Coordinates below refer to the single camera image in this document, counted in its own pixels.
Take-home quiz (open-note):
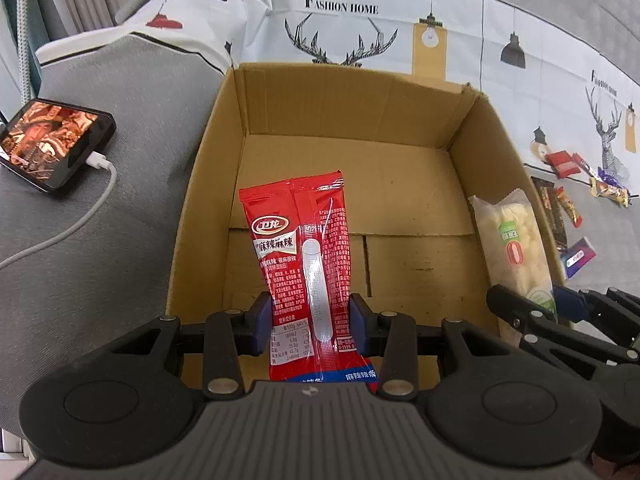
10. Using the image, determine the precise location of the clear rice cracker packet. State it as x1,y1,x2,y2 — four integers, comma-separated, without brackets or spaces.
469,188,558,322

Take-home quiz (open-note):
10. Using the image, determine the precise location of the grey patterned sofa cover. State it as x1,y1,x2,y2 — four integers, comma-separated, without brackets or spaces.
1,0,639,434

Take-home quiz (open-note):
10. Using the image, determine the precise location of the thin red stick packet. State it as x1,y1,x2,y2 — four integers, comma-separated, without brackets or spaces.
572,153,598,178

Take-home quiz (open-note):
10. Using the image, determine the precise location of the yellow snack bar wrapper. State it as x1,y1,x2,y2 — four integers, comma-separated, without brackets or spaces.
590,178,629,208

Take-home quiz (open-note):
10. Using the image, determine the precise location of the brown cardboard box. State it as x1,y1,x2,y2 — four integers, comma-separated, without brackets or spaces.
168,63,539,333

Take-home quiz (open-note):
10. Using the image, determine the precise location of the black chocolate bar wrapper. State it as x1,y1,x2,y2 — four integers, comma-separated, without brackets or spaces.
530,177,568,252

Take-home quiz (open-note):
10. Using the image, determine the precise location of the purple pink snack packet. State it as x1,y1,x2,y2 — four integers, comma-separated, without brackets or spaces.
560,236,597,280

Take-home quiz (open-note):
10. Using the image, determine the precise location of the small red square packet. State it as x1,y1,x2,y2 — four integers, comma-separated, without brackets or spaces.
546,151,582,179

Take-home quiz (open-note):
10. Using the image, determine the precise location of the purple chocolate wrapper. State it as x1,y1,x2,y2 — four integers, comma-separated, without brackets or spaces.
598,167,629,193

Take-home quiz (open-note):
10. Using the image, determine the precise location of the small red orange candy bar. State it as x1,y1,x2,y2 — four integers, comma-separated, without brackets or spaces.
555,186,584,229

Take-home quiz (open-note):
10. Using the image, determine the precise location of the black smartphone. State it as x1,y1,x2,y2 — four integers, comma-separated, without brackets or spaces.
1,99,116,193

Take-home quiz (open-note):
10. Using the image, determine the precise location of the large red spicy snack packet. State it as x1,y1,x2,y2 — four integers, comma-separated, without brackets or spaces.
239,171,378,385

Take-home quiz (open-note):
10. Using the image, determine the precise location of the white charging cable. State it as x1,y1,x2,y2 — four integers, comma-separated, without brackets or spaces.
0,152,120,271

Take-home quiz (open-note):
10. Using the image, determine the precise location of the braided steamer hose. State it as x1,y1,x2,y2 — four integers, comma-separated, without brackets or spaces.
14,0,33,106

